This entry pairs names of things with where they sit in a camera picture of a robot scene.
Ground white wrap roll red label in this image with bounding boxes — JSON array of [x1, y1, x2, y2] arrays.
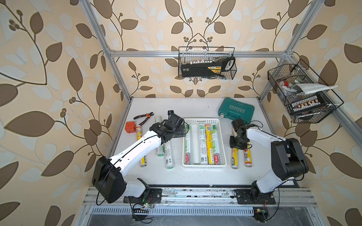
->
[[185, 124, 192, 165]]

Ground white plastic basket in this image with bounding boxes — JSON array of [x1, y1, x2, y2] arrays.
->
[[183, 118, 227, 168]]

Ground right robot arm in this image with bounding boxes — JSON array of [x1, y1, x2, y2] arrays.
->
[[229, 119, 309, 200]]

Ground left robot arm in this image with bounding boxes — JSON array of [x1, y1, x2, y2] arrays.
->
[[91, 110, 187, 203]]

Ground white green wrap roll long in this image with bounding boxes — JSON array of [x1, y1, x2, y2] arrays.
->
[[165, 141, 174, 169]]

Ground orange black pliers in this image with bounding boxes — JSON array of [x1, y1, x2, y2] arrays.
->
[[133, 112, 154, 126]]

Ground green tool case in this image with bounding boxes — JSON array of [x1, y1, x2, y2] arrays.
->
[[218, 98, 255, 124]]

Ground red cube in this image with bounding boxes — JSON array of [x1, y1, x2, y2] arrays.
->
[[124, 121, 136, 133]]

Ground black yellow tool box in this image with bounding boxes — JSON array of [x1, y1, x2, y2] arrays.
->
[[179, 56, 237, 79]]

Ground white paper bundle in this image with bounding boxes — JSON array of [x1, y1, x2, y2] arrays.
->
[[291, 83, 338, 94]]

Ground socket bit set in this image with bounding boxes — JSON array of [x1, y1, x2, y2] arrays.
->
[[287, 95, 328, 114]]

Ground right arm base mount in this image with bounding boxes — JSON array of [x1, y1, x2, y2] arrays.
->
[[234, 189, 276, 205]]

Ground back wire basket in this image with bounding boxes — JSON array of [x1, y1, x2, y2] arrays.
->
[[178, 46, 237, 80]]

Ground wire basket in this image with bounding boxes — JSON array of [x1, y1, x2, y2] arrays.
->
[[268, 59, 344, 123], [178, 46, 237, 80]]

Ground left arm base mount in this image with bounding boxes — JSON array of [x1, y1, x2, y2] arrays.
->
[[123, 188, 162, 204]]

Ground right wire basket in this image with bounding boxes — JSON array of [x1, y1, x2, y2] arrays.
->
[[268, 59, 344, 123]]

